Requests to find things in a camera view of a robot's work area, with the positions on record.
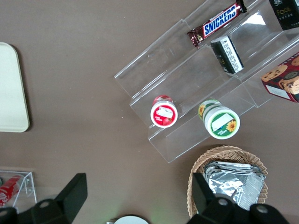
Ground green gum jar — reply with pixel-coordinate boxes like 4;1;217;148
198;99;241;140

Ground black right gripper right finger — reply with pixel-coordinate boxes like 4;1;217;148
186;172;290;224

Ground clear acrylic stepped stand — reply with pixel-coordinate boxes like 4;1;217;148
114;0;299;163

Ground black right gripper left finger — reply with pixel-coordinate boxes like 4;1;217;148
30;173;88;224

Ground red cookie box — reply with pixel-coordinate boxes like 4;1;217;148
261;52;299;103

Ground clear acrylic bottle rack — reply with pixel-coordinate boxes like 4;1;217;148
0;170;38;213

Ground aluminium foil container stack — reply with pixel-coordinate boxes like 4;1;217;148
202;161;267;212

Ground cream plastic tray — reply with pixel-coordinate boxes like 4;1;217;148
0;42;30;133

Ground red gum jar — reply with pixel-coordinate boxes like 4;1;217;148
150;94;178;128

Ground small black box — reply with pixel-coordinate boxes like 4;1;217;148
268;0;299;31
210;35;245;75

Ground Snickers chocolate bar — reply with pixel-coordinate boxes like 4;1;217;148
186;0;248;48

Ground oval wicker basket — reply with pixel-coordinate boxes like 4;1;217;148
186;145;269;219

